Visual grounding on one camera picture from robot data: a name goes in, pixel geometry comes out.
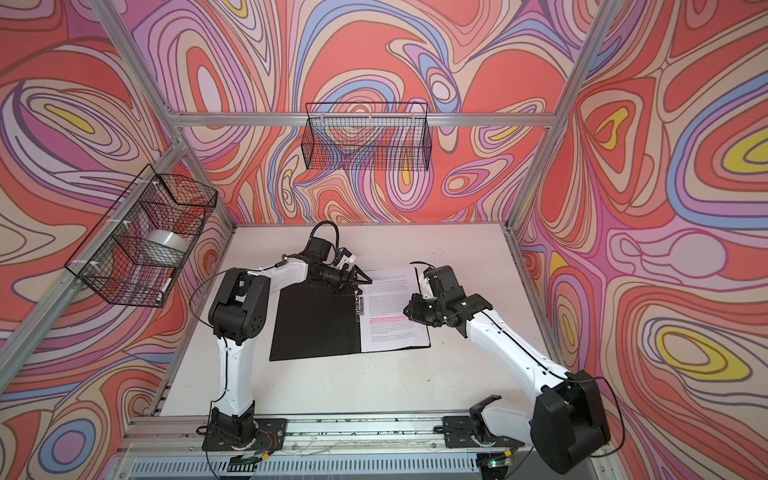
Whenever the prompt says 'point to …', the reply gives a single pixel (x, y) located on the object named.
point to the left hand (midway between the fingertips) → (368, 285)
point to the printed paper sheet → (384, 324)
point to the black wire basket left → (140, 243)
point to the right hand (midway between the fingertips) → (408, 317)
